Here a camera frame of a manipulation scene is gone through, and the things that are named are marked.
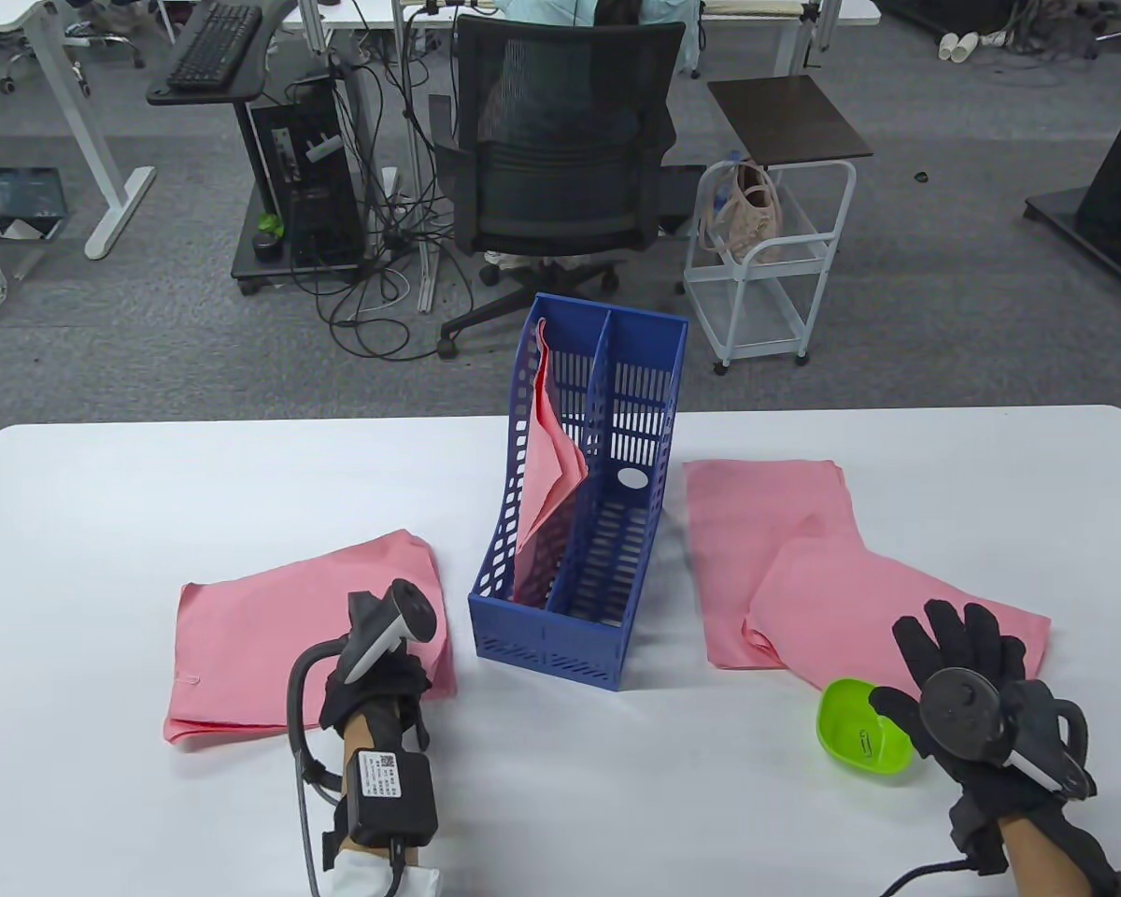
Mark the pink handbag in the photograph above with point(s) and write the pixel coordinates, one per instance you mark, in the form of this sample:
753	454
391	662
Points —
752	220

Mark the person's left hand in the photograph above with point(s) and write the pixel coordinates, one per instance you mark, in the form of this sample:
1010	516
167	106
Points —
383	691

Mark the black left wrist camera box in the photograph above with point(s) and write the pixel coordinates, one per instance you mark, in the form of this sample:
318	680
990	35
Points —
388	794

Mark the dark teal open box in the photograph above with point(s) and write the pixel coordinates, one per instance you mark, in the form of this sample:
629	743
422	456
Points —
30	192

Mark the black keyboard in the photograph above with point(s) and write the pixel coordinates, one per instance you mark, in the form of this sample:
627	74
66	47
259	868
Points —
215	42

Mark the person's right hand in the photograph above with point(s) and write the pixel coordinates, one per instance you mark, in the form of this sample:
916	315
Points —
962	645

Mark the pink paper stack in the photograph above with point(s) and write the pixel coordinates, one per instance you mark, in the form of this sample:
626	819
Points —
841	598
262	645
738	533
546	476

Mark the black hand controller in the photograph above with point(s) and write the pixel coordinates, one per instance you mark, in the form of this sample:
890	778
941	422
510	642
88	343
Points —
957	712
402	612

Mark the black left hand controller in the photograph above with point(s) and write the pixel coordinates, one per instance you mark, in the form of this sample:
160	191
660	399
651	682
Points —
402	612

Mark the white paper cup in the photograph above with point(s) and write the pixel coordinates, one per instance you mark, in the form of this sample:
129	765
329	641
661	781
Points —
969	45
949	47

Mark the black round container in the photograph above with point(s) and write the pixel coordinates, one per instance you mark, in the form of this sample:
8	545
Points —
266	248

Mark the blue plastic file holder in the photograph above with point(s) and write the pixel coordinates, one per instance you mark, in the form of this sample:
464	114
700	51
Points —
542	645

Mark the black computer cart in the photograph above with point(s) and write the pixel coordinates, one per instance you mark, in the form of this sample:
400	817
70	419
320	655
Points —
201	97

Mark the white cart with brown top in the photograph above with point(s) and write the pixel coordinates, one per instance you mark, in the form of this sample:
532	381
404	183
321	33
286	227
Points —
785	117

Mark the black right hand controller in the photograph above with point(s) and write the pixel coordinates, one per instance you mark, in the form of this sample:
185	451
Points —
957	712

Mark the long white desk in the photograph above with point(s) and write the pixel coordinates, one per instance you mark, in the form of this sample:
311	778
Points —
855	9

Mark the black computer tower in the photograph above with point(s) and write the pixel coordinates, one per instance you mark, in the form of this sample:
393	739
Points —
318	196

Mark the small green object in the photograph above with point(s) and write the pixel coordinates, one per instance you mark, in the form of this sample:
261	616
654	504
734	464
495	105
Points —
269	224

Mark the green plastic bowl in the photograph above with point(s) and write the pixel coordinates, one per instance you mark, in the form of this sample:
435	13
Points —
845	738

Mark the black mesh office chair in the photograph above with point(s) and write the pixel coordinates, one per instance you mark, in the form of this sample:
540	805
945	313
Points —
560	215

